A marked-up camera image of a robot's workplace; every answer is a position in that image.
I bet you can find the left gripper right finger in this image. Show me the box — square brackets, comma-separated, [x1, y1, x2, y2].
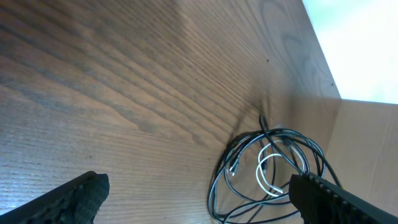
[289, 172, 397, 224]

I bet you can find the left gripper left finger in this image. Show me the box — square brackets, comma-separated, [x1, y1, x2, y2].
[1, 171, 110, 224]

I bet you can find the white usb cable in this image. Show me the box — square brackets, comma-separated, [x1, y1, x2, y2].
[255, 138, 307, 198]

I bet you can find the black usb cable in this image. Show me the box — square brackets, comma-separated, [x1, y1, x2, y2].
[206, 113, 343, 224]

